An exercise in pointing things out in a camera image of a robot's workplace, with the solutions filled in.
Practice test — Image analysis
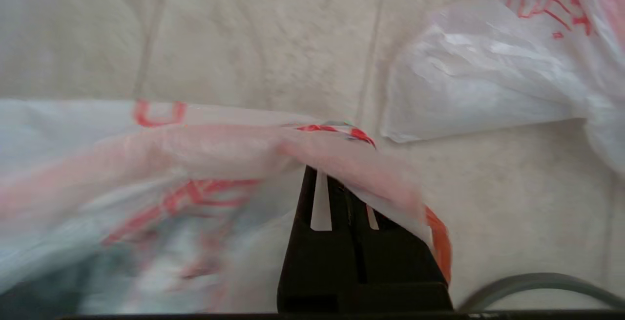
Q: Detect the grey bin rim ring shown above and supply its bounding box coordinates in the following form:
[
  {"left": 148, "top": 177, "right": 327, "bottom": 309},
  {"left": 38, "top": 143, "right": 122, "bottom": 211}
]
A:
[{"left": 458, "top": 272, "right": 625, "bottom": 311}]

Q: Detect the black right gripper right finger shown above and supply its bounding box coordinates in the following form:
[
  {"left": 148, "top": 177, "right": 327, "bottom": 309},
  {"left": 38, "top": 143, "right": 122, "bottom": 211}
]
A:
[{"left": 342, "top": 183, "right": 455, "bottom": 312}]

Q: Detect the white red bag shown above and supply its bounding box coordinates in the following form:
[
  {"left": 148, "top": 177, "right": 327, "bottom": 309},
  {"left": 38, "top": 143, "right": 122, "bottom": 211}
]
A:
[{"left": 381, "top": 0, "right": 625, "bottom": 175}]

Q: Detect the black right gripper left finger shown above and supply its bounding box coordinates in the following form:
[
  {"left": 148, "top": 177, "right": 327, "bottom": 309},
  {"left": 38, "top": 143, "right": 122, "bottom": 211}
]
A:
[{"left": 277, "top": 165, "right": 361, "bottom": 312}]

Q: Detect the white red-printed bin liner bag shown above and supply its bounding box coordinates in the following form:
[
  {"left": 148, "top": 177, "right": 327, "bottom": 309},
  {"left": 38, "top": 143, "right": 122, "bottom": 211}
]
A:
[{"left": 0, "top": 99, "right": 453, "bottom": 314}]

